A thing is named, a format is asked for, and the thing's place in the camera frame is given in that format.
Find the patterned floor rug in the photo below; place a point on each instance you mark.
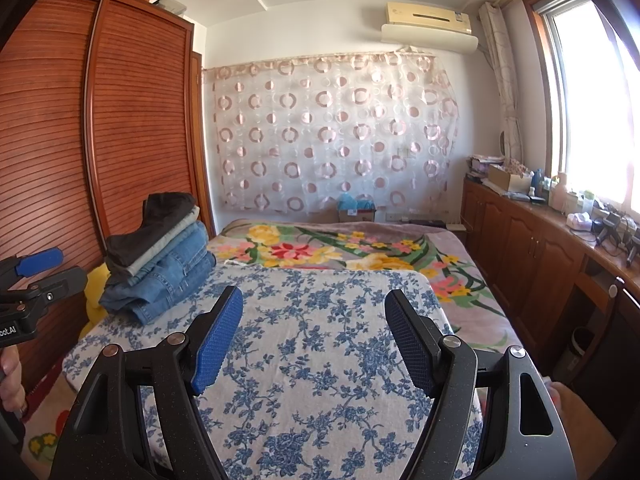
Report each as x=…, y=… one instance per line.
x=42, y=440

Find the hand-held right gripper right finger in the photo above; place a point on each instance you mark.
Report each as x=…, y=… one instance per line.
x=412, y=345

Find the white air deflector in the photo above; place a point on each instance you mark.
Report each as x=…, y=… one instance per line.
x=430, y=37

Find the beige patterned window curtain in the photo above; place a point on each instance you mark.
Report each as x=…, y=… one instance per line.
x=505, y=85

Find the colourful floral blanket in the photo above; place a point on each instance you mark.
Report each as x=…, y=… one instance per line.
x=325, y=247

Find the black hair dryer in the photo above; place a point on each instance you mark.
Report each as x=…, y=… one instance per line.
x=612, y=225

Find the wooden window cabinet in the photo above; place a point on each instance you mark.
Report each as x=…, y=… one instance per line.
x=520, y=250

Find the white bottle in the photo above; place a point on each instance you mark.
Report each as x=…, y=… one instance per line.
x=560, y=192

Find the bright window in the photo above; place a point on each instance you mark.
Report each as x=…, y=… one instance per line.
x=590, y=100

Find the grey-green folded pants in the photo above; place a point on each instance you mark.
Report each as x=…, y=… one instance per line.
x=190, y=234

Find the wooden slatted wardrobe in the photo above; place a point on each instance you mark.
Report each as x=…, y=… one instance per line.
x=135, y=110

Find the blue floral bed sheet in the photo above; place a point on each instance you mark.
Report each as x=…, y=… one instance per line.
x=310, y=360

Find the black pants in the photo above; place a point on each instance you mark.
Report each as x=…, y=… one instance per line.
x=160, y=210

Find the stack of papers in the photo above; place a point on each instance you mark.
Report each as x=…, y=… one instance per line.
x=480, y=164

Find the dark trash bin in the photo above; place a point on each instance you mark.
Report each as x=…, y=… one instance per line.
x=575, y=355

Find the white air conditioner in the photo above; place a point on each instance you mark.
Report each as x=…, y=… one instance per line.
x=430, y=12

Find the circle-patterned sheer curtain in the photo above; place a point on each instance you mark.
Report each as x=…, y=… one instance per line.
x=325, y=135

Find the yellow plush pillow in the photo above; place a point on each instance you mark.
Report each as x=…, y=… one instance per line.
x=95, y=290

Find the white flat box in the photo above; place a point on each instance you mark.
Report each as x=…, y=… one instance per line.
x=172, y=6

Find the olive folded pants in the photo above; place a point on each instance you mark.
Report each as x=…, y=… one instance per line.
x=182, y=220

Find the blue folded jeans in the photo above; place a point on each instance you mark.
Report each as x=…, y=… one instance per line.
x=175, y=265
x=165, y=295

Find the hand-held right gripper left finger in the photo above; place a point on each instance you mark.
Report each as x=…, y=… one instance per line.
x=217, y=340

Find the blue bottle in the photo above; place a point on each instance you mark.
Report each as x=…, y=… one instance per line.
x=538, y=182

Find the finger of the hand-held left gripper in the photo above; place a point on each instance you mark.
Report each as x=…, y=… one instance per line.
x=60, y=285
x=40, y=261

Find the person's left hand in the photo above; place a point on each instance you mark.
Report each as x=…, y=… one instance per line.
x=11, y=380

